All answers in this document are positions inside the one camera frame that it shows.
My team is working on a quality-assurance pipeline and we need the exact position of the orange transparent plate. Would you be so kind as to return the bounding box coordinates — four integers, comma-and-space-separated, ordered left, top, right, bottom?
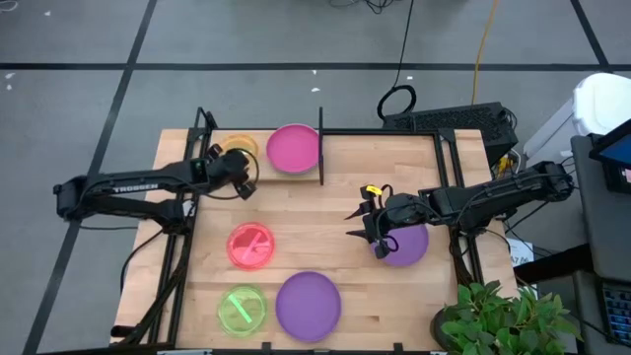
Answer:
219, 133, 260, 160

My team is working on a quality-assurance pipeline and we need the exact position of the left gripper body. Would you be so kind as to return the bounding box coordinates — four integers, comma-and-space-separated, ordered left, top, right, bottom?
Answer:
205, 143, 257, 199

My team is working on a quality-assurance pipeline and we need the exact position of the black keyboard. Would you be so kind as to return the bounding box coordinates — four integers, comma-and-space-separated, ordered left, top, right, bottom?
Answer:
598, 281, 631, 347

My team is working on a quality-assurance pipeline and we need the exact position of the grey desk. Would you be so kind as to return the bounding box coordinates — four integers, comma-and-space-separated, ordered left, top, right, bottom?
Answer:
571, 133, 631, 282

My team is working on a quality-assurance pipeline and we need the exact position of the wooden shelf with black frame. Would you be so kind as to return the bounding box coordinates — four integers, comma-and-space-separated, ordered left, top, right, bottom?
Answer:
189, 106, 326, 188

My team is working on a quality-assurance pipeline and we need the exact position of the black table frame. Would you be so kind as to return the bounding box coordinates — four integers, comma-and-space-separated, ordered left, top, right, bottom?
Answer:
110, 106, 487, 355

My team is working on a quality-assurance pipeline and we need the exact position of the red transparent plate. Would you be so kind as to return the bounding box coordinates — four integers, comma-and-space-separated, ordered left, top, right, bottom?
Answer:
226, 221, 276, 271

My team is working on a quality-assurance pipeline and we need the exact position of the black computer tower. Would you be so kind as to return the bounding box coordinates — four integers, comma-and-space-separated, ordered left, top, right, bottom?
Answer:
382, 102, 520, 167

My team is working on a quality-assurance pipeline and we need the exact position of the purple plate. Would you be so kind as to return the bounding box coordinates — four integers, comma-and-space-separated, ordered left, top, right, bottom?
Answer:
274, 270, 343, 343
372, 222, 430, 269

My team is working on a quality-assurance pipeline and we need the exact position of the potted green plant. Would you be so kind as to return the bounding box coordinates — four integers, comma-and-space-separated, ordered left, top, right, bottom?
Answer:
429, 279, 583, 355

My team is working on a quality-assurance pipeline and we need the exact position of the black display screen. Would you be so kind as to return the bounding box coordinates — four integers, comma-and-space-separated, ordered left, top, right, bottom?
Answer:
589, 117, 631, 194

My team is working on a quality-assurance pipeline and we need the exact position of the yellow cable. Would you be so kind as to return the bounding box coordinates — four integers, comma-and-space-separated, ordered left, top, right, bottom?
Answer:
470, 0, 502, 106

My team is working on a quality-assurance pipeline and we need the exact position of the black cable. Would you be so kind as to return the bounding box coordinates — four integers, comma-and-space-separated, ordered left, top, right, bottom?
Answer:
377, 0, 418, 122

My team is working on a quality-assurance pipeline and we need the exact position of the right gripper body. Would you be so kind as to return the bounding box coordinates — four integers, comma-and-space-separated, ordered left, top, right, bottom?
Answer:
362, 184, 433, 260

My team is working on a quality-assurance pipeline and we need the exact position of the white bin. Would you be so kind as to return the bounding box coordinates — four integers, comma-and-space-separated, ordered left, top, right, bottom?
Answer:
522, 72, 631, 175

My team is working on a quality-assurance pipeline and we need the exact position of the white paper tag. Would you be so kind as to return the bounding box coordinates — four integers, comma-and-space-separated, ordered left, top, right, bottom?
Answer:
506, 238, 535, 268

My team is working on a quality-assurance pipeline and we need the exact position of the pink plate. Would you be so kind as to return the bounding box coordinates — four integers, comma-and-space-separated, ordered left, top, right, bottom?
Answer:
265, 122, 321, 176

